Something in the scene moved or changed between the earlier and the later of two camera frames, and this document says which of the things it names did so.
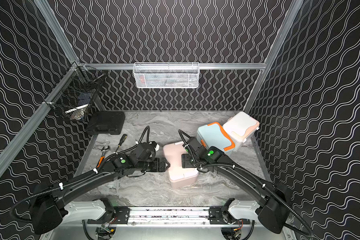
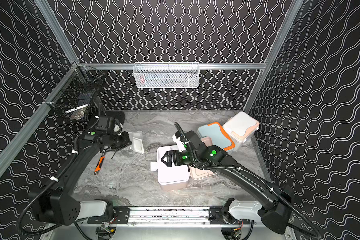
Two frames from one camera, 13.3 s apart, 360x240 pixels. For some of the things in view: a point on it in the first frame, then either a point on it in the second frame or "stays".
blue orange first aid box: x=213 y=135 stays
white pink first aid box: x=241 y=127 stays
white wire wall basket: x=166 y=75 stays
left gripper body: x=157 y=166 -> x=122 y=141
